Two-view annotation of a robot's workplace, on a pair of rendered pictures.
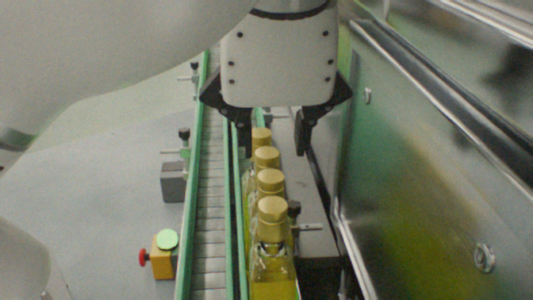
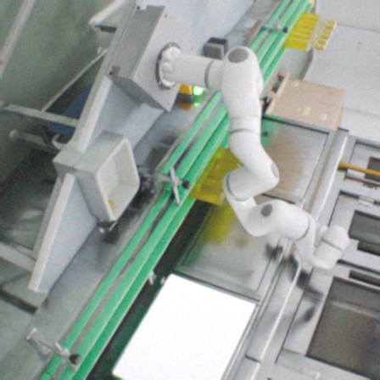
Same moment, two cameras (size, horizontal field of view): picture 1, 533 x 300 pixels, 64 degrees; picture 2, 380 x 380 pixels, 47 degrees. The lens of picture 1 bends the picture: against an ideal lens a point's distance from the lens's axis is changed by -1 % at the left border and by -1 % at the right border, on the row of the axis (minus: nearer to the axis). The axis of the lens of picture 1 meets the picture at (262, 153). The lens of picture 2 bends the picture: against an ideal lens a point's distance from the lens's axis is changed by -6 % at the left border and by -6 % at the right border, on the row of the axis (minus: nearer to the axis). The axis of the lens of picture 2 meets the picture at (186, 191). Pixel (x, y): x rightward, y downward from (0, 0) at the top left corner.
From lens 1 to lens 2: 131 cm
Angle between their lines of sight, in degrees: 44
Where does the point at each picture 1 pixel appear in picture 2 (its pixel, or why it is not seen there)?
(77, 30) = (304, 254)
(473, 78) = (287, 265)
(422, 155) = (267, 248)
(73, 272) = not seen: hidden behind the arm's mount
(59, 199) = not seen: outside the picture
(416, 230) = (246, 246)
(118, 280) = not seen: hidden behind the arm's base
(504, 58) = (292, 274)
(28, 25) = (305, 250)
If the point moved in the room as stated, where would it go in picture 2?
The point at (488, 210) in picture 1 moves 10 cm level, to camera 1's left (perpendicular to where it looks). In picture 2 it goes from (262, 273) to (264, 254)
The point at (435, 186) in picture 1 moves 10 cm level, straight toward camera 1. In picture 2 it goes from (261, 254) to (252, 265)
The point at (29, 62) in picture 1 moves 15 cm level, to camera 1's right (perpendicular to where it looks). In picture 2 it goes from (300, 246) to (294, 276)
